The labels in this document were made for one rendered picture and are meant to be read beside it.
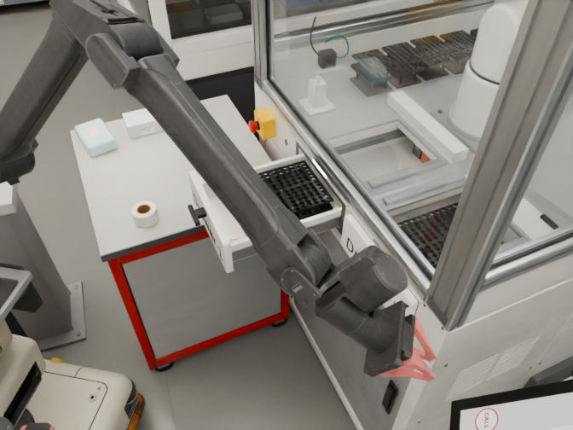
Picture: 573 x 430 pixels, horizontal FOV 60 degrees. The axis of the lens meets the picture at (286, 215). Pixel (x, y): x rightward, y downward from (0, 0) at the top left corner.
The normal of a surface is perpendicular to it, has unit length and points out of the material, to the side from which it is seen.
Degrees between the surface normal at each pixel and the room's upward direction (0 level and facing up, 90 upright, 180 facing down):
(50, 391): 0
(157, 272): 90
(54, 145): 0
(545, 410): 50
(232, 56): 90
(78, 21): 71
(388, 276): 37
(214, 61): 90
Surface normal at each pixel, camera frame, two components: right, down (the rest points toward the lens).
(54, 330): 0.33, 0.67
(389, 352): -0.78, -0.56
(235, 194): -0.37, 0.35
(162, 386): 0.00, -0.70
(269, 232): -0.50, 0.18
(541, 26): -0.91, 0.29
